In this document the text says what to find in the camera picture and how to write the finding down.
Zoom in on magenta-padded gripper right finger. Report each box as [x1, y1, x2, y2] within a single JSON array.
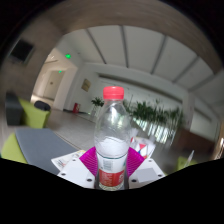
[[125, 147, 166, 190]]

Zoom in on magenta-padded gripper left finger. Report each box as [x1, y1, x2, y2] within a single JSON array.
[[57, 146, 99, 190]]

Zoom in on clear red-capped water bottle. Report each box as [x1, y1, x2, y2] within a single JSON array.
[[93, 85, 132, 192]]

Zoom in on small green block table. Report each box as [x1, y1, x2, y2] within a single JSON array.
[[176, 155, 198, 172]]

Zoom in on brown wooden counter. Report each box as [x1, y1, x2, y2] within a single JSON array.
[[174, 128, 214, 157]]

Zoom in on row of green potted plants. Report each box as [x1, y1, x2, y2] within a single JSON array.
[[90, 96, 186, 143]]

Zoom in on green upholstered ottoman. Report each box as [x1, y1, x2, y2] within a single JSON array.
[[18, 98, 52, 129]]

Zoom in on black bag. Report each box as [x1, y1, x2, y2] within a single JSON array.
[[33, 100, 52, 113]]

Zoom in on framed wall picture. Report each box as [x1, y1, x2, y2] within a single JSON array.
[[81, 78, 92, 93]]

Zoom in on black wall screen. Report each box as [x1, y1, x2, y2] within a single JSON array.
[[9, 39, 35, 64]]

